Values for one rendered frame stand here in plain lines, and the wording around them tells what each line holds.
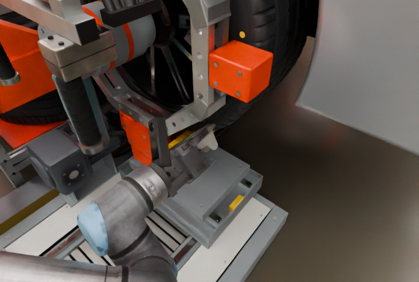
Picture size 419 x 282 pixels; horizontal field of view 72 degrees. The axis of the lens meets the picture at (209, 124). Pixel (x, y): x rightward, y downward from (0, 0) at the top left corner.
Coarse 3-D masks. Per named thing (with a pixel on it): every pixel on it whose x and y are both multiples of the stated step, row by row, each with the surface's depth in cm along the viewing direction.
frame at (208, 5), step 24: (192, 0) 47; (216, 0) 47; (192, 24) 50; (216, 24) 53; (192, 48) 53; (216, 48) 56; (120, 96) 86; (216, 96) 61; (144, 120) 80; (168, 120) 72; (192, 120) 65
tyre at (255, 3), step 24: (240, 0) 51; (264, 0) 50; (288, 0) 56; (312, 0) 64; (240, 24) 53; (264, 24) 52; (288, 24) 58; (264, 48) 54; (288, 48) 63; (120, 72) 92; (288, 72) 76; (144, 96) 91; (216, 120) 73
